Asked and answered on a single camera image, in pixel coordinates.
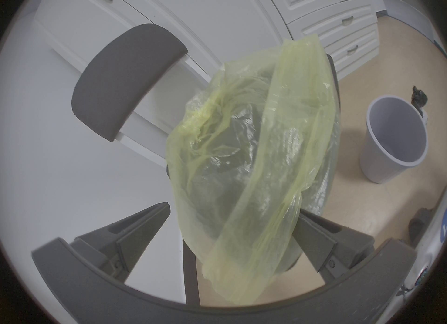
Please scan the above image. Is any white trash bin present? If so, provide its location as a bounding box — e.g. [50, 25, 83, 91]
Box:
[359, 95, 429, 184]

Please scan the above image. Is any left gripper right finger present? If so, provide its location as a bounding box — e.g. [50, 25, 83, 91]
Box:
[293, 208, 376, 278]

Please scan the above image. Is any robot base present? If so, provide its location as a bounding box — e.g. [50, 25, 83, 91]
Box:
[407, 197, 447, 304]

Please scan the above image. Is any yellow plastic bag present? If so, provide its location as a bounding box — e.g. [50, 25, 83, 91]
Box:
[166, 34, 342, 306]

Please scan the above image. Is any crumpled black plastic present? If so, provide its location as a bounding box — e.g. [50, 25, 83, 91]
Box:
[411, 85, 429, 109]

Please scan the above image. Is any white wardrobe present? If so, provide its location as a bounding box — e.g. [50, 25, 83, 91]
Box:
[33, 0, 380, 168]

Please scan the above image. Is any white chair with grey cushions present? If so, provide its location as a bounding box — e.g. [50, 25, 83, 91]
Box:
[71, 24, 341, 274]

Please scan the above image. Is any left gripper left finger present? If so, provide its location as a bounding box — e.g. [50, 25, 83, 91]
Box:
[74, 201, 172, 284]

